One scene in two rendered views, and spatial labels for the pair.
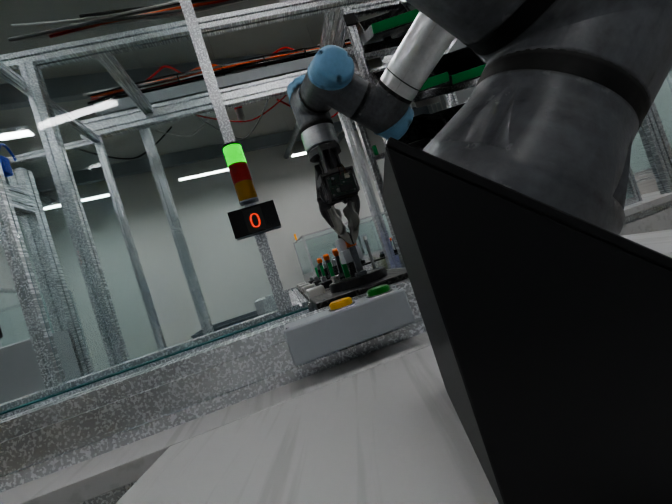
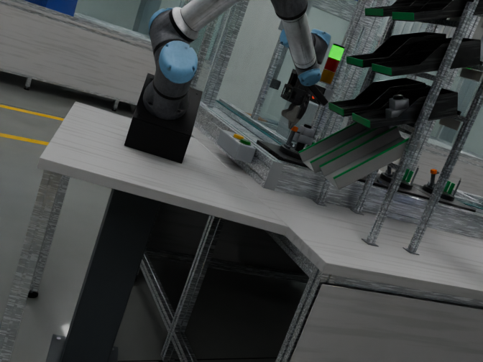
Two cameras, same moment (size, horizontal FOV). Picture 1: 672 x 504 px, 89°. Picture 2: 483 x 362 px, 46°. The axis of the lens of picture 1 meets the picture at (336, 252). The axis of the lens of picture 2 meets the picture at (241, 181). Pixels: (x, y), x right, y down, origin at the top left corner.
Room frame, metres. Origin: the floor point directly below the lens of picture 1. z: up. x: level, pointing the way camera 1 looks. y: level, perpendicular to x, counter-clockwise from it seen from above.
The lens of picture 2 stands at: (0.02, -2.02, 1.29)
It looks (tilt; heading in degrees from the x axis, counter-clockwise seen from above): 13 degrees down; 73
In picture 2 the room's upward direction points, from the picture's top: 20 degrees clockwise
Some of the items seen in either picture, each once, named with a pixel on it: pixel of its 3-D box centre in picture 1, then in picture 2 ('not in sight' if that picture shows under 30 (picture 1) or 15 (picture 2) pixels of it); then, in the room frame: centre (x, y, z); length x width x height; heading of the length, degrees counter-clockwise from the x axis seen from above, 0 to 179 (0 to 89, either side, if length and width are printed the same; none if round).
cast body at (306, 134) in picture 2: (347, 247); (307, 134); (0.83, -0.03, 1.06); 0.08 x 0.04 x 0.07; 9
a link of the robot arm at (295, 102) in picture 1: (310, 106); (315, 46); (0.73, -0.04, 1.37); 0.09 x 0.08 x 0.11; 23
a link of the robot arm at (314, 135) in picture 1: (321, 141); not in sight; (0.74, -0.05, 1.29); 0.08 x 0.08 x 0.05
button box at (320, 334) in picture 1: (347, 323); (235, 145); (0.59, 0.02, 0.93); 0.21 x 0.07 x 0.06; 99
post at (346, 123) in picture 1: (358, 159); not in sight; (1.96, -0.29, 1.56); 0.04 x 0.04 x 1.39; 9
